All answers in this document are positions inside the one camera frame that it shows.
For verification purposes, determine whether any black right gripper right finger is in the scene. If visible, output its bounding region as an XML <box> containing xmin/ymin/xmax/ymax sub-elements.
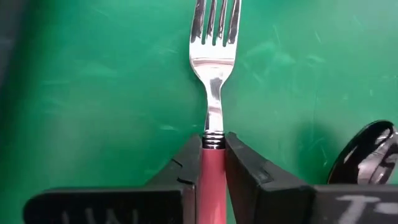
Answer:
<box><xmin>224</xmin><ymin>131</ymin><xmax>398</xmax><ymax>224</ymax></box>

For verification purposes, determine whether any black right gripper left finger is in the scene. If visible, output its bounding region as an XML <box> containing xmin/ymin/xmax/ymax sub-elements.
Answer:
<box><xmin>22</xmin><ymin>133</ymin><xmax>204</xmax><ymax>224</ymax></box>

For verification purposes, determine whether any fork with red handle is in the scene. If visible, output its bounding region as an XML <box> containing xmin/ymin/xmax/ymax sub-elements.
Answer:
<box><xmin>188</xmin><ymin>0</ymin><xmax>243</xmax><ymax>224</ymax></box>

